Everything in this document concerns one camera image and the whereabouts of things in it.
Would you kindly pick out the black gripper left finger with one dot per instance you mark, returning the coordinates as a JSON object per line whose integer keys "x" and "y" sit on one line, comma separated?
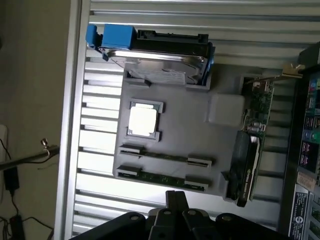
{"x": 160, "y": 225}

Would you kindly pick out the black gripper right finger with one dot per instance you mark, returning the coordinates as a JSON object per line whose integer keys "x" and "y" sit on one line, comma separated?
{"x": 197, "y": 225}

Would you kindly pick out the green RAM stick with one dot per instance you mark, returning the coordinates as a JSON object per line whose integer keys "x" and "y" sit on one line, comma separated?
{"x": 162, "y": 178}

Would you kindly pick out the graphics card with black shroud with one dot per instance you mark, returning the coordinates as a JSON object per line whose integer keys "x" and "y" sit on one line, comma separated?
{"x": 243, "y": 160}

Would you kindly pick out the silver CPU chip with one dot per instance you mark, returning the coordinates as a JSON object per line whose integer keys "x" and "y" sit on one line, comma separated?
{"x": 143, "y": 121}

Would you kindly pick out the grey plastic parts rack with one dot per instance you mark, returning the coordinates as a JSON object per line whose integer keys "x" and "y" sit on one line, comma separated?
{"x": 187, "y": 112}

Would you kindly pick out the black PC case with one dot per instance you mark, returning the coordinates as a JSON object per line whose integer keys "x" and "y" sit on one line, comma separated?
{"x": 291, "y": 155}

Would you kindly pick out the metal rod with clamp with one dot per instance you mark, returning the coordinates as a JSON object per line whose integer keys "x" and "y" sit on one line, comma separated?
{"x": 30, "y": 157}

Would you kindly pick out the green motherboard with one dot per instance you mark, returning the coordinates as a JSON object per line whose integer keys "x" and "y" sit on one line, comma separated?
{"x": 311, "y": 130}

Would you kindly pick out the black power adapter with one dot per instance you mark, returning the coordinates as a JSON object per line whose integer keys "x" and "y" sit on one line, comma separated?
{"x": 11, "y": 178}

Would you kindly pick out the silver hard disk drive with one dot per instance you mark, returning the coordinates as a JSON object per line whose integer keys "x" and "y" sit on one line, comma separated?
{"x": 162, "y": 65}

